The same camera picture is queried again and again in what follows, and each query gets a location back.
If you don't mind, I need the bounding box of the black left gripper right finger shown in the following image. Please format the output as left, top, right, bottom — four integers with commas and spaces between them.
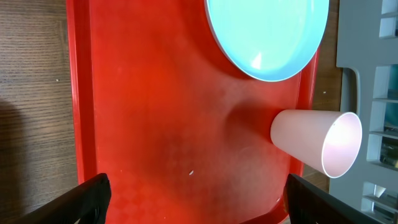
284, 174, 378, 224

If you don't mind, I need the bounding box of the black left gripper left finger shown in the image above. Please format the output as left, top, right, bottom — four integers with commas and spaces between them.
15, 173, 111, 224

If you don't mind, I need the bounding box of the pink plastic cup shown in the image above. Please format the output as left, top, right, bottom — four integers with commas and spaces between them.
270, 110, 363, 179

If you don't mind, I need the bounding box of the light blue plate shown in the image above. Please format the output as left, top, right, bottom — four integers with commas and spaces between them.
205, 0, 329, 82

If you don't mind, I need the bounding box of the grey dishwasher rack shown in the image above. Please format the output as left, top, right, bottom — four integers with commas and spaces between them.
329, 0, 397, 223

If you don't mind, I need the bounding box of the red plastic tray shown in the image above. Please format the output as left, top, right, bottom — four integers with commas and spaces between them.
66, 0, 318, 223

